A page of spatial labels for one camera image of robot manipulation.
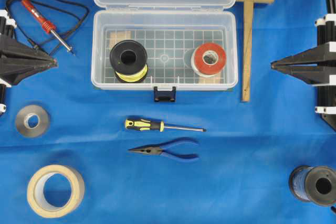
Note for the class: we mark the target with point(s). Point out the grey tape roll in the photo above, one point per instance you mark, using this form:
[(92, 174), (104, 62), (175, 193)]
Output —
[(32, 121)]

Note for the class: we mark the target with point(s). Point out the beige masking tape roll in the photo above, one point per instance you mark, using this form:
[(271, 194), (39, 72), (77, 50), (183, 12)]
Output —
[(55, 191)]

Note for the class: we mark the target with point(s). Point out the wooden mallet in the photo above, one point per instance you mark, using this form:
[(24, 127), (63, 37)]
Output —
[(247, 45)]

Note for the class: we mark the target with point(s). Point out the red soldering iron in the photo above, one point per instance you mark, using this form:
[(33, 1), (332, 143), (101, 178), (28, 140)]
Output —
[(46, 25)]

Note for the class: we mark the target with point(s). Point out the clear plastic tool box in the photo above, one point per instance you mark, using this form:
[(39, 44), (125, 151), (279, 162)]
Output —
[(169, 37)]

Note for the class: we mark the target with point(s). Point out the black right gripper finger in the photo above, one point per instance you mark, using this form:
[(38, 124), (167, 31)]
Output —
[(319, 54), (312, 75)]

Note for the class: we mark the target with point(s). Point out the blue table cloth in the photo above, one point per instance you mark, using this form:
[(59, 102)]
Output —
[(235, 172)]

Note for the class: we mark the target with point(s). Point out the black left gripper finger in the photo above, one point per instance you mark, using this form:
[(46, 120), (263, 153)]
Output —
[(12, 75), (14, 49)]

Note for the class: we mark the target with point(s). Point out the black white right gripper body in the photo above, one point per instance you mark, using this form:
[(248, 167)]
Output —
[(326, 91)]

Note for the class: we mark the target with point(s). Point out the yellow black screwdriver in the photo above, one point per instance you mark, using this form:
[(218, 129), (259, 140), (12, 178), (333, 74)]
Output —
[(147, 125)]

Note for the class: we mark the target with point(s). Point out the dark blue box latch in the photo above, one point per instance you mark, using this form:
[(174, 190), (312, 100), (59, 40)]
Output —
[(164, 95)]

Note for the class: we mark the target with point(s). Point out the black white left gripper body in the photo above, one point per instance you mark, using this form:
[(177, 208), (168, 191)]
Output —
[(8, 26)]

